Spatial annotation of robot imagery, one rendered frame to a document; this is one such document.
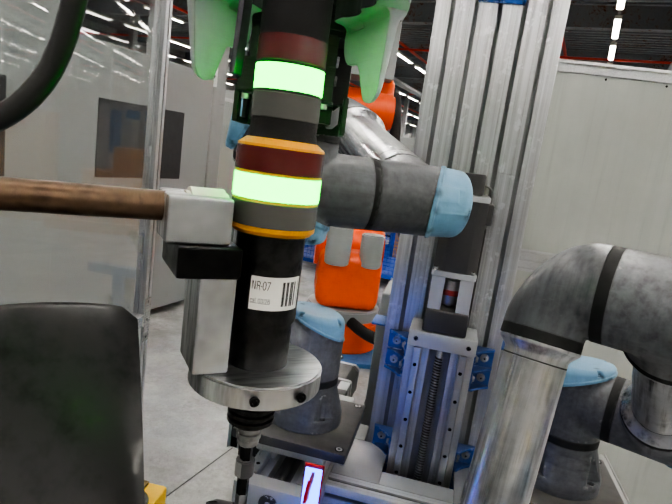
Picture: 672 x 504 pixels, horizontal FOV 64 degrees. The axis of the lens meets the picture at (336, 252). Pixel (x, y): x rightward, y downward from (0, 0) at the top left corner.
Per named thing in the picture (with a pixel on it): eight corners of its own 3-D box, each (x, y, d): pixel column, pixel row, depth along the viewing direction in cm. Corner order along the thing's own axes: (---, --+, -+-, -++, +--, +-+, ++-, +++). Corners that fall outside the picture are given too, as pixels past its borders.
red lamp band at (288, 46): (269, 55, 24) (272, 27, 24) (247, 62, 27) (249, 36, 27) (337, 70, 26) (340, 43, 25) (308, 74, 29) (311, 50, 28)
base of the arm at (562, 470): (510, 446, 111) (520, 401, 109) (588, 464, 108) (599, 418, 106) (518, 487, 96) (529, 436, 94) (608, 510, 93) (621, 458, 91)
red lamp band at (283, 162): (250, 172, 24) (252, 144, 24) (224, 164, 28) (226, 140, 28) (336, 181, 26) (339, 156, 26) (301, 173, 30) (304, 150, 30)
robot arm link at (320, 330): (345, 384, 105) (354, 318, 103) (276, 381, 103) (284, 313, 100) (333, 360, 117) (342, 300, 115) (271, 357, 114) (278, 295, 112)
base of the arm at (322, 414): (281, 392, 121) (286, 350, 119) (347, 408, 118) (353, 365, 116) (256, 423, 106) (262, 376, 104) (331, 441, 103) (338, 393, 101)
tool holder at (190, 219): (158, 424, 24) (177, 201, 22) (139, 360, 30) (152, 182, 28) (341, 405, 28) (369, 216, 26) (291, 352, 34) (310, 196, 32)
